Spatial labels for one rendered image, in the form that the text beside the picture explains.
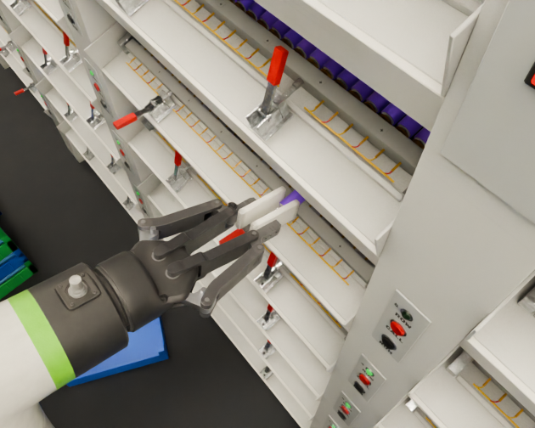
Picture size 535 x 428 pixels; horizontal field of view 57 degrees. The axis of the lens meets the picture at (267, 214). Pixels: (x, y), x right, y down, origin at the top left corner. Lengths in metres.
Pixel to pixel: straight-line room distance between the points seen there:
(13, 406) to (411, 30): 0.40
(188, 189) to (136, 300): 0.50
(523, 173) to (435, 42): 0.09
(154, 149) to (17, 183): 1.14
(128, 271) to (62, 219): 1.46
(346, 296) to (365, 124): 0.24
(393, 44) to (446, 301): 0.20
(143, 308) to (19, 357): 0.11
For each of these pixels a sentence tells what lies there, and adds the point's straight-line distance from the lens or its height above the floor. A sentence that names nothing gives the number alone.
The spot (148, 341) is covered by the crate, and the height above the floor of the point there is 0.00.
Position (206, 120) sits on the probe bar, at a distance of 0.74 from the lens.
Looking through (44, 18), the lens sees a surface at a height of 0.76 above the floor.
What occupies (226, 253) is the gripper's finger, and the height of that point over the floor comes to 1.05.
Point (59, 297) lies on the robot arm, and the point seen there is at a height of 1.12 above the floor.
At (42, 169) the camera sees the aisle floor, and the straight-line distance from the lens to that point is 2.10.
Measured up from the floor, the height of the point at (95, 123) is 0.57.
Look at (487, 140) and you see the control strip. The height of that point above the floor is 1.31.
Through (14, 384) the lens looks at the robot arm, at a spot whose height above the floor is 1.11.
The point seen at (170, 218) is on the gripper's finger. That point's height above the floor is 1.05.
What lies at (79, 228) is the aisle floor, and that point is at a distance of 1.88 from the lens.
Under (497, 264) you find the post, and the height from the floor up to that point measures 1.23.
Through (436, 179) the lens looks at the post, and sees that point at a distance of 0.34.
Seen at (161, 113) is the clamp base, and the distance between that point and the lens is 0.80.
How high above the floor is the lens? 1.51
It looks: 57 degrees down
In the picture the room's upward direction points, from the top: straight up
